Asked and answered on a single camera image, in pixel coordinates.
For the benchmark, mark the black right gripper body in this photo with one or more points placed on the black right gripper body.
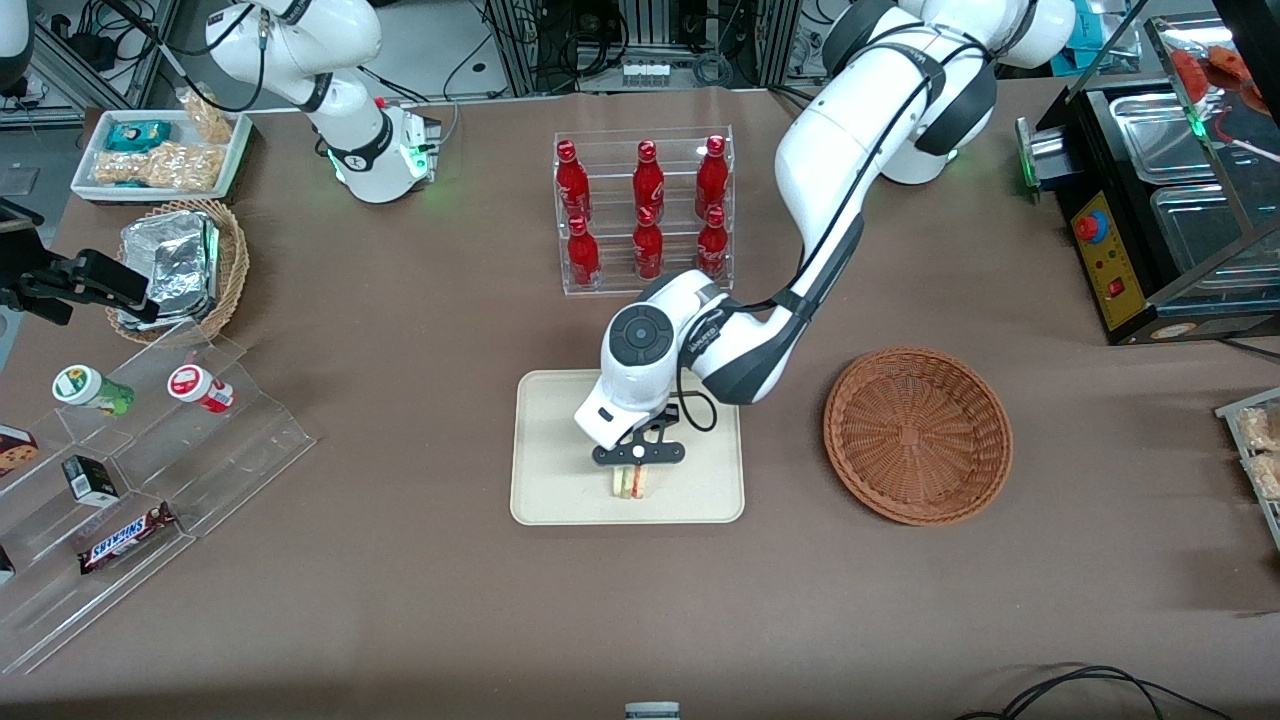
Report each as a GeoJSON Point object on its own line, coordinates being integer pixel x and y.
{"type": "Point", "coordinates": [33, 283]}

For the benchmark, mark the triangular sandwich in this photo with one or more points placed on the triangular sandwich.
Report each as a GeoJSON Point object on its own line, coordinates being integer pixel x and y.
{"type": "Point", "coordinates": [635, 482]}

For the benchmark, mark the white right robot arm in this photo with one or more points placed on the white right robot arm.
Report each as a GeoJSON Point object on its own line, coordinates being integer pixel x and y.
{"type": "Point", "coordinates": [300, 50]}

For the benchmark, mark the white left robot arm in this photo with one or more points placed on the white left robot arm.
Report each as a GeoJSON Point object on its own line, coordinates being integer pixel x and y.
{"type": "Point", "coordinates": [860, 140]}

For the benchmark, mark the tan wicker basket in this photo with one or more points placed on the tan wicker basket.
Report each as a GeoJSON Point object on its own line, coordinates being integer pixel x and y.
{"type": "Point", "coordinates": [232, 265]}

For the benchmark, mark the white snack tray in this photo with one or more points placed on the white snack tray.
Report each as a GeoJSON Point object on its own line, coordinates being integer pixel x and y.
{"type": "Point", "coordinates": [90, 165]}

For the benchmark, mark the beige rectangular plastic tray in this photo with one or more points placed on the beige rectangular plastic tray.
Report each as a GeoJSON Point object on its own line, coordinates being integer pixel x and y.
{"type": "Point", "coordinates": [550, 480]}

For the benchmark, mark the brown round wicker basket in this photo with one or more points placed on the brown round wicker basket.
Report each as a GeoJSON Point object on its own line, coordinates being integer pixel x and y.
{"type": "Point", "coordinates": [915, 435]}

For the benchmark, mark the right edge snack tray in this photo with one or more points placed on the right edge snack tray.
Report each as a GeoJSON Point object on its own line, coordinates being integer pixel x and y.
{"type": "Point", "coordinates": [1272, 520]}

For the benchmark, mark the silver foil containers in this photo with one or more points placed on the silver foil containers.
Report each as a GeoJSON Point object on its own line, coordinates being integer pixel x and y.
{"type": "Point", "coordinates": [180, 265]}

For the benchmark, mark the green lidded drink cup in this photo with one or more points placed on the green lidded drink cup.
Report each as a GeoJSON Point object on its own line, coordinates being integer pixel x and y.
{"type": "Point", "coordinates": [85, 388]}

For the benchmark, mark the red lidded drink cup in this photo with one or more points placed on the red lidded drink cup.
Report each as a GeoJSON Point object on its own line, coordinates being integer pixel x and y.
{"type": "Point", "coordinates": [198, 386]}

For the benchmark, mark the large clear peanut bag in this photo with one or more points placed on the large clear peanut bag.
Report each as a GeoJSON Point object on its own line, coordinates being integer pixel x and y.
{"type": "Point", "coordinates": [160, 168]}

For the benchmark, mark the teal snack packet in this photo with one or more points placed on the teal snack packet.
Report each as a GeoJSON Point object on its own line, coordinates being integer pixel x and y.
{"type": "Point", "coordinates": [138, 135]}

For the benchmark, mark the clear acrylic stepped display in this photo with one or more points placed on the clear acrylic stepped display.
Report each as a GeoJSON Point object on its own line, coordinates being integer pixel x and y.
{"type": "Point", "coordinates": [230, 450]}

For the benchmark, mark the small black carton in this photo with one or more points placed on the small black carton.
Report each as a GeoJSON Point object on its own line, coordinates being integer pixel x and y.
{"type": "Point", "coordinates": [90, 480]}

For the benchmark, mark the clear acrylic bottle rack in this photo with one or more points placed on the clear acrylic bottle rack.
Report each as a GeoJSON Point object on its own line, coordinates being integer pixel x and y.
{"type": "Point", "coordinates": [610, 285]}

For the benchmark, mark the brown cookie box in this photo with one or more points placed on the brown cookie box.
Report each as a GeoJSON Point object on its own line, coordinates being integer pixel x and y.
{"type": "Point", "coordinates": [15, 450]}

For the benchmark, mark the small clear peanut bag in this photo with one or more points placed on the small clear peanut bag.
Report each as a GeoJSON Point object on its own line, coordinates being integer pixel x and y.
{"type": "Point", "coordinates": [208, 118]}

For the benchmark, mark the red cola bottle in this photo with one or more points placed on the red cola bottle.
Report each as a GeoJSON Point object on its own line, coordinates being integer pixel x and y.
{"type": "Point", "coordinates": [712, 180]}
{"type": "Point", "coordinates": [648, 250]}
{"type": "Point", "coordinates": [648, 180]}
{"type": "Point", "coordinates": [584, 258]}
{"type": "Point", "coordinates": [713, 245]}
{"type": "Point", "coordinates": [572, 185]}

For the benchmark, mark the Snickers chocolate bar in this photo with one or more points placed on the Snickers chocolate bar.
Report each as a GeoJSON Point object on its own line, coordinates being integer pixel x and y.
{"type": "Point", "coordinates": [128, 538]}

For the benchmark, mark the grey device edge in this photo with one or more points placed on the grey device edge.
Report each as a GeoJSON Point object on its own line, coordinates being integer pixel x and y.
{"type": "Point", "coordinates": [652, 712]}

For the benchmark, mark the white power strip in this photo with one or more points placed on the white power strip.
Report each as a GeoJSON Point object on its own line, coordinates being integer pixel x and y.
{"type": "Point", "coordinates": [645, 70]}

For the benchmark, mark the green rimmed metal scoop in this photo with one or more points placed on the green rimmed metal scoop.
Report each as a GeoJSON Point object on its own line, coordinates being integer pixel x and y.
{"type": "Point", "coordinates": [1040, 160]}

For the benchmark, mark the red emergency stop button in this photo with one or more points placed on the red emergency stop button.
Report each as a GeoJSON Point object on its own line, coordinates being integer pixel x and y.
{"type": "Point", "coordinates": [1090, 225]}

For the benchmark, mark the black food warmer machine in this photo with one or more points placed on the black food warmer machine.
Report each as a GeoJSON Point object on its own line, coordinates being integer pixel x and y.
{"type": "Point", "coordinates": [1110, 260]}

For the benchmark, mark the large steel warmer pan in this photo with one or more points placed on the large steel warmer pan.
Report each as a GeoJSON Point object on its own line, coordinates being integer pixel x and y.
{"type": "Point", "coordinates": [1200, 235]}

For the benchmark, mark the clear wrapped snack bag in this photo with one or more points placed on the clear wrapped snack bag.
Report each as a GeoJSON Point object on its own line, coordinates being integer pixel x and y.
{"type": "Point", "coordinates": [1260, 428]}
{"type": "Point", "coordinates": [1268, 476]}

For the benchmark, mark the orange fried food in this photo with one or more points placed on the orange fried food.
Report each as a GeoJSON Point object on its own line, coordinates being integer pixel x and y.
{"type": "Point", "coordinates": [1215, 68]}

